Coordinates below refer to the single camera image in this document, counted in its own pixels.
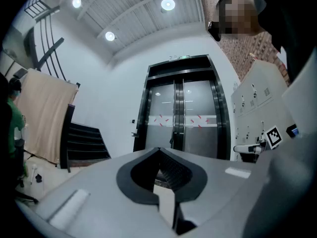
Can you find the person's black clothing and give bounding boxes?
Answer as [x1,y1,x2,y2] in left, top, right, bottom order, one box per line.
[252,0,317,84]

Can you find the black framed glass double door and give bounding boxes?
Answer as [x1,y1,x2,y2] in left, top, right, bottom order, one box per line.
[133,54,231,161]

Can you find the black curved wall rails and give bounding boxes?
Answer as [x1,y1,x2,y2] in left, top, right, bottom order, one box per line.
[23,16,67,82]

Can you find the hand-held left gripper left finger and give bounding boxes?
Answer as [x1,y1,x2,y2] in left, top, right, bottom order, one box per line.
[15,147,178,238]

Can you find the white stick-shaped tool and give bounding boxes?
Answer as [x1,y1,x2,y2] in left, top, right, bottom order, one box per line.
[30,164,38,185]

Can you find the white paper notice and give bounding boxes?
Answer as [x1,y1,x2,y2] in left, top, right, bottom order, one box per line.
[153,114,170,127]
[190,115,211,129]

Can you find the small black device blue screen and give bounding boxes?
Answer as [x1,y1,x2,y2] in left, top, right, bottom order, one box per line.
[286,124,300,138]

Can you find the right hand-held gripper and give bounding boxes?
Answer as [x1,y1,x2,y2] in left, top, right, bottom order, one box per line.
[233,124,283,156]

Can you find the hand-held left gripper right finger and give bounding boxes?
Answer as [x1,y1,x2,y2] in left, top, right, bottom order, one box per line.
[158,147,270,238]

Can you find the dark grey flat panel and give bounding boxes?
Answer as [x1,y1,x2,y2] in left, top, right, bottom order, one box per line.
[13,67,28,79]

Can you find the beige curtain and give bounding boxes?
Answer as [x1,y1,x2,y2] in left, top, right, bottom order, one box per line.
[13,68,79,164]

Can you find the black head-worn camera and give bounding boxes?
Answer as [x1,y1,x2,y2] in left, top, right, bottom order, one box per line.
[207,20,222,42]

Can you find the black stepped shelf unit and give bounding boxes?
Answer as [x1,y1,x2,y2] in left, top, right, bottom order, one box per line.
[60,104,111,173]

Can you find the person's head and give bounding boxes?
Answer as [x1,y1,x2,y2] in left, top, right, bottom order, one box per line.
[215,0,267,42]

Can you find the grey metal lockers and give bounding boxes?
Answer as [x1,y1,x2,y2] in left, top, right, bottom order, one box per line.
[231,59,296,163]

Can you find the black metal ceiling frame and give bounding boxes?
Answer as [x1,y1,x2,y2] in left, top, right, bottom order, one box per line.
[24,0,61,22]

